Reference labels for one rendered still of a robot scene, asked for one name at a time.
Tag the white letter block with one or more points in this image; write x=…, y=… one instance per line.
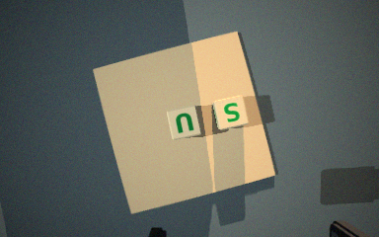
x=230, y=112
x=184, y=122

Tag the tan square mat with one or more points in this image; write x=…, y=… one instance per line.
x=137, y=93

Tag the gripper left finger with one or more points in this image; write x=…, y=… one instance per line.
x=157, y=232

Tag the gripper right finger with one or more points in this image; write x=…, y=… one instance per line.
x=342, y=228

